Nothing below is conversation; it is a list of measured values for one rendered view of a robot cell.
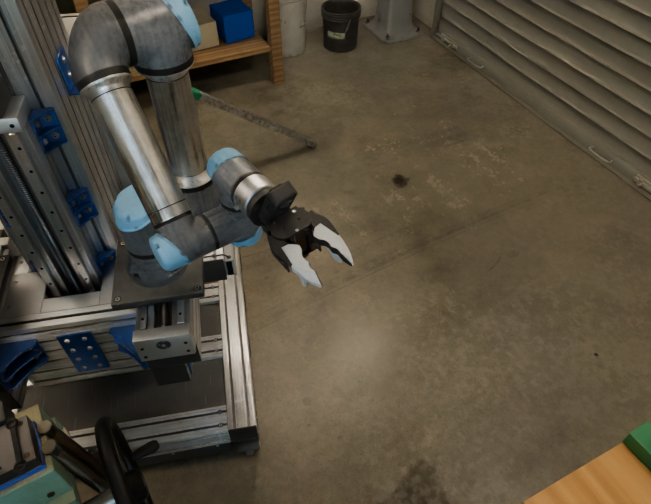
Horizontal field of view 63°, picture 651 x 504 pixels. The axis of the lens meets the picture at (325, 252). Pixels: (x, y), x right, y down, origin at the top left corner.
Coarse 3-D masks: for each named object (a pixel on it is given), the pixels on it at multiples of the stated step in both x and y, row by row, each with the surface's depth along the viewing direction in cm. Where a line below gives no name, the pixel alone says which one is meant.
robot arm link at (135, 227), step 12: (120, 192) 122; (132, 192) 122; (120, 204) 120; (132, 204) 119; (120, 216) 118; (132, 216) 117; (144, 216) 118; (120, 228) 121; (132, 228) 119; (144, 228) 120; (132, 240) 122; (144, 240) 122; (132, 252) 126; (144, 252) 125
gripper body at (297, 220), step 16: (256, 208) 91; (288, 208) 88; (304, 208) 88; (256, 224) 93; (272, 224) 86; (288, 224) 86; (304, 224) 85; (288, 240) 86; (304, 240) 88; (304, 256) 90
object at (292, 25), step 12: (288, 0) 351; (300, 0) 355; (288, 12) 357; (300, 12) 362; (288, 24) 363; (300, 24) 368; (288, 36) 370; (300, 36) 374; (288, 48) 376; (300, 48) 380
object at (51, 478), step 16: (16, 416) 94; (32, 416) 94; (48, 416) 98; (48, 464) 88; (32, 480) 86; (48, 480) 88; (64, 480) 91; (0, 496) 85; (16, 496) 87; (32, 496) 89; (48, 496) 91
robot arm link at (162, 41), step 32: (128, 0) 93; (160, 0) 95; (128, 32) 92; (160, 32) 95; (192, 32) 99; (160, 64) 99; (192, 64) 104; (160, 96) 106; (192, 96) 110; (160, 128) 113; (192, 128) 113; (192, 160) 118; (192, 192) 122
